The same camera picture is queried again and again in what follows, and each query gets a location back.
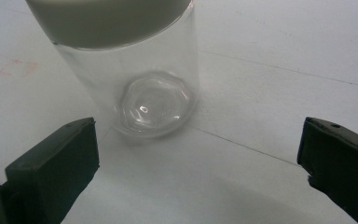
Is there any clear glass jar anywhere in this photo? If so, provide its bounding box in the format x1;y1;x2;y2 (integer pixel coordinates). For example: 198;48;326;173
53;0;200;140

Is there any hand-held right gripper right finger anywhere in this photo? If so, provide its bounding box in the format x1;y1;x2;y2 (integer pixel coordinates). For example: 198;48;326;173
296;116;358;224

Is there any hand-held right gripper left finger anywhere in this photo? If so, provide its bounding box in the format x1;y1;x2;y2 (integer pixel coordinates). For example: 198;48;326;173
0;117;101;224

